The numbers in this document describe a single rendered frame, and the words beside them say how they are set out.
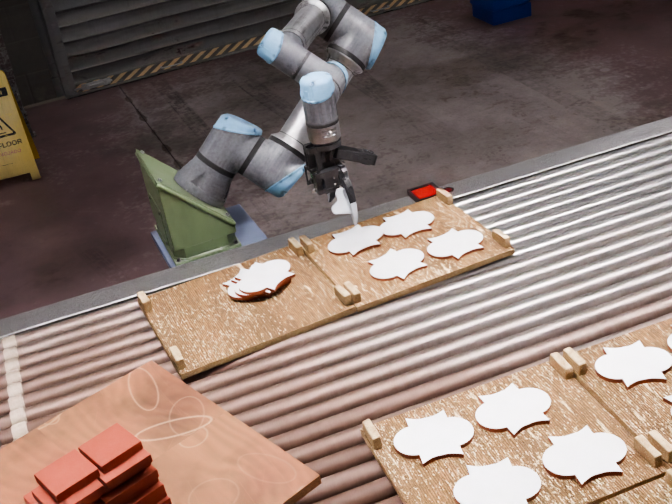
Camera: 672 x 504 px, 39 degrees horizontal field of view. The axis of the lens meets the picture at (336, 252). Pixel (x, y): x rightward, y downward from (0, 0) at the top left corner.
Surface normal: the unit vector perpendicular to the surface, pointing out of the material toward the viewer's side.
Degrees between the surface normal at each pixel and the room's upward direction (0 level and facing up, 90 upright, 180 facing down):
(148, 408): 0
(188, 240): 90
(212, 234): 90
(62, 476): 0
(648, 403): 0
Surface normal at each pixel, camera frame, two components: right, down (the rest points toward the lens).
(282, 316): -0.14, -0.85
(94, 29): 0.36, 0.23
